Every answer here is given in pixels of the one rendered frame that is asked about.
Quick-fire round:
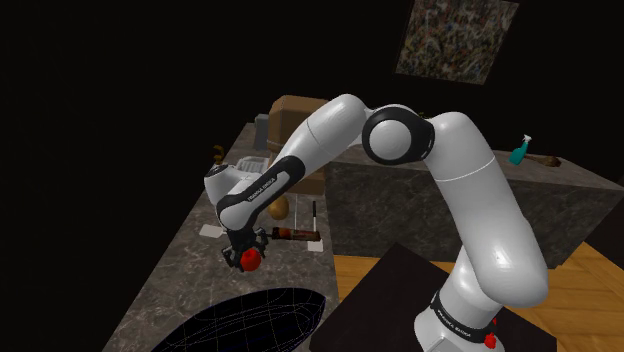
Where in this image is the teal spray bottle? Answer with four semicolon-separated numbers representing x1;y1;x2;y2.
507;133;534;167

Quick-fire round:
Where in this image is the black wire-pattern bowl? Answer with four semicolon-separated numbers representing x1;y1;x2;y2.
150;287;327;352

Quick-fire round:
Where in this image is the brown cardboard box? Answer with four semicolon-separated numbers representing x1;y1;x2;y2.
267;94;331;197

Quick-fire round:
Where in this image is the dark brown bar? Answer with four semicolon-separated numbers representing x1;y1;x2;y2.
269;225;323;243

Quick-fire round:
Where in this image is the golden brown potato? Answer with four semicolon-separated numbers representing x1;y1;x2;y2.
266;195;291;221

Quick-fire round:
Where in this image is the dark robot stand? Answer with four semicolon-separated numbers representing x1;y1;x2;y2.
308;242;560;352

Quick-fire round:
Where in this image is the speckled wall picture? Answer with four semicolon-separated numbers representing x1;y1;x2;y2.
393;0;521;87

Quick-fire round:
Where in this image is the white wire basket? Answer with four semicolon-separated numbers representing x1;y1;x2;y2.
235;154;272;177

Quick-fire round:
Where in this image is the red apple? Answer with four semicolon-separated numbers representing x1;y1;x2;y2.
240;248;262;273

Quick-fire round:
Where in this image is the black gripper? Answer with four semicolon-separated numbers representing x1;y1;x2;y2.
222;225;270;273

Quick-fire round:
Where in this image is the grey box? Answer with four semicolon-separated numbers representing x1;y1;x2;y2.
252;112;271;153

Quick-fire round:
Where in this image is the brown oblong thing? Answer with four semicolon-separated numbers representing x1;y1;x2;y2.
523;154;562;170

